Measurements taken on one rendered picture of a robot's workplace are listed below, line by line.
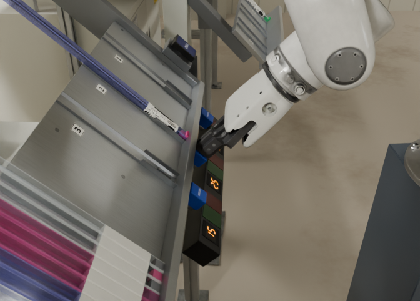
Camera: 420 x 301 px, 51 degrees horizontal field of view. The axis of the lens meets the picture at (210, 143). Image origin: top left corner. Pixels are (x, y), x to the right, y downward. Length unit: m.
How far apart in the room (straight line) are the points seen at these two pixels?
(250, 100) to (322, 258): 0.97
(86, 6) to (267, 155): 1.26
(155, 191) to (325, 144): 1.55
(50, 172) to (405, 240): 0.53
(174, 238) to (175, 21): 0.71
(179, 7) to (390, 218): 0.67
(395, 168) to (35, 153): 0.54
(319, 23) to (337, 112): 1.83
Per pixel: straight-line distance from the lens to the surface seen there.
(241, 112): 0.62
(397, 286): 0.81
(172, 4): 1.10
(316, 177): 1.84
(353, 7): 0.51
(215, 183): 0.71
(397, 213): 0.77
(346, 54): 0.52
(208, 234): 0.62
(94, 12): 0.84
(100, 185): 0.51
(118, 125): 0.61
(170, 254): 0.50
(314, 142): 2.06
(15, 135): 0.98
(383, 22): 0.60
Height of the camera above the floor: 1.10
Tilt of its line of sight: 33 degrees down
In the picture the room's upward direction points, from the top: straight up
